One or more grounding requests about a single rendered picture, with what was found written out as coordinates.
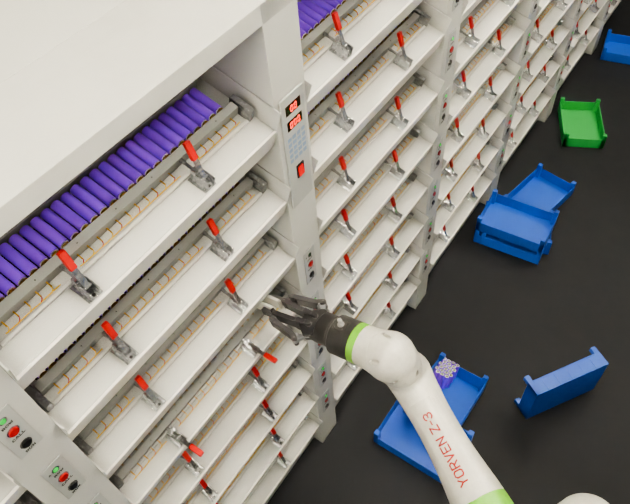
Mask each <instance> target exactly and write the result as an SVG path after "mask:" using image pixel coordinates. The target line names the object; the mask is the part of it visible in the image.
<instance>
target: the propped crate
mask: <svg viewBox="0 0 630 504"><path fill-rule="evenodd" d="M445 357H446V354H445V353H443V352H441V354H440V355H439V358H438V360H437V361H436V362H435V364H434V365H433V366H432V367H431V369H432V371H433V372H434V369H435V367H436V366H438V363H439V362H440V361H442V359H444V358H445ZM488 379H489V377H488V376H486V375H484V376H483V378H480V377H478V376H476V375H474V374H472V373H471V372H469V371H467V370H465V369H463V368H461V367H459V370H458V373H457V376H456V378H454V379H453V382H452V383H450V386H449V388H446V387H445V389H441V386H440V389H441V391H442V393H443V395H444V397H445V398H446V400H447V402H448V404H449V406H450V408H451V410H452V412H453V413H454V415H455V417H456V419H457V420H458V422H459V424H460V425H461V426H462V425H463V423H464V422H465V420H466V418H467V417H468V415H469V414H470V412H471V410H472V409H473V407H474V406H475V404H476V402H477V401H478V399H479V398H480V396H481V394H482V393H483V391H484V389H485V386H486V384H487V381H488Z"/></svg>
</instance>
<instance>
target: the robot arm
mask: <svg viewBox="0 0 630 504"><path fill-rule="evenodd" d="M263 301H264V302H261V304H260V305H259V306H258V307H257V308H258V309H260V310H262V313H263V314H264V315H267V316H269V321H270V323H271V325H272V326H273V327H274V328H275V329H277V330H278V331H280V332H281V333H282V334H284V335H285V336H287V337H288V338H289V339H291V340H292V342H293V343H294V345H295V346H298V345H299V342H300V341H302V340H304V339H306V340H313V341H314V342H316V343H318V344H320V345H322V346H325V347H326V349H327V351H328V352H329V353H331V354H333V355H335V356H337V357H339V358H342V359H344V360H346V361H348V362H350V363H352V364H355V365H357V366H359V367H361V368H362V369H364V370H366V371H367V372H368V373H370V374H371V375H372V376H373V377H375V378H376V379H377V380H379V381H381V382H384V383H385V384H386V385H387V386H388V387H389V389H390V390H391V392H392V393H393V394H394V396H395V397H396V399H397V400H398V402H399V403H400V405H401V406H402V408H403V409H404V411H405V413H406V414H407V416H408V418H409V419H410V421H411V423H412V424H413V426H414V428H415V430H416V431H417V433H418V435H419V437H420V439H421V441H422V442H423V444H424V446H425V448H426V450H427V452H428V454H429V456H430V458H431V461H432V463H433V465H434V467H435V469H436V471H437V474H438V476H439V478H440V481H441V483H442V486H443V488H444V490H445V493H446V495H447V498H448V500H449V503H450V504H514V503H513V501H512V500H511V498H510V497H509V495H508V494H507V492H506V491H505V490H504V488H503V487H502V485H501V484H500V482H499V481H498V480H497V478H496V477H495V475H494V474H493V473H492V471H491V470H490V469H489V467H488V466H487V464H486V463H485V462H484V460H483V459H482V457H481V456H480V455H479V453H478V452H477V450H476V449H475V447H474V446H473V444H472V443H471V441H470V440H469V438H468V437H467V435H466V434H465V432H464V430H463V429H462V427H461V425H460V424H459V422H458V420H457V419H456V417H455V415H454V413H453V412H452V410H451V408H450V406H449V404H448V402H447V400H446V398H445V397H444V395H443V393H442V391H441V389H440V386H439V384H438V382H437V380H436V378H435V375H434V373H433V371H432V369H431V366H430V364H429V362H428V360H427V359H426V358H425V357H424V356H423V355H422V354H420V353H419V352H418V351H417V350H416V348H415V346H414V345H413V343H412V341H411V340H410V339H409V338H408V337H407V336H406V335H404V334H402V333H400V332H397V331H392V330H385V329H381V328H377V327H374V326H372V325H369V324H367V323H364V322H362V321H360V320H357V319H355V318H352V317H350V316H347V315H341V316H337V315H335V314H333V313H330V312H327V310H326V309H327V308H328V305H327V302H326V300H325V299H314V298H309V297H305V296H301V295H296V294H292V293H290V294H289V295H288V297H286V298H282V297H280V296H278V295H273V296H271V295H267V297H266V298H265V299H264V300H263ZM265 302H266V303H265ZM267 303H269V304H267ZM270 304H271V305H270ZM272 305H273V306H272ZM283 306H284V307H283ZM302 306H304V307H305V308H304V307H302ZM275 307H277V308H279V309H283V308H285V309H288V310H290V311H292V312H294V313H296V314H298V315H300V316H301V317H302V318H300V317H294V316H291V315H288V314H285V313H282V312H279V311H277V310H276V308H275ZM306 307H308V308H313V309H318V310H310V309H308V308H306ZM283 323H285V324H288V325H290V326H293V327H296V328H297V329H299V330H301V332H302V334H299V333H297V332H295V333H294V331H293V330H292V329H290V328H289V327H287V326H286V325H284V324H283ZM558 504H609V503H608V502H607V501H605V500H604V499H602V498H600V497H598V496H596V495H593V494H589V493H577V494H573V495H570V496H568V497H566V498H565V499H563V500H562V501H561V502H559V503H558Z"/></svg>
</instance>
